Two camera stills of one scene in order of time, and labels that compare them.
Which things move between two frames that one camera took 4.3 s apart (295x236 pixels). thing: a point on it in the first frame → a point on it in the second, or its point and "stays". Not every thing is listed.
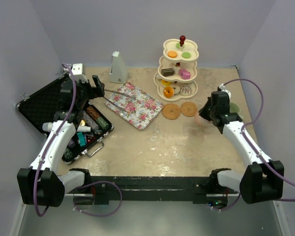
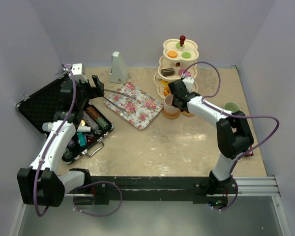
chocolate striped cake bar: x=167 y=72 stays
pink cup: x=198 y=119 → x=168 y=108
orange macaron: x=172 y=54 stays
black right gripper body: x=207 y=111 → x=174 y=103
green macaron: x=186 y=55 stays
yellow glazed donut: x=165 y=83 stays
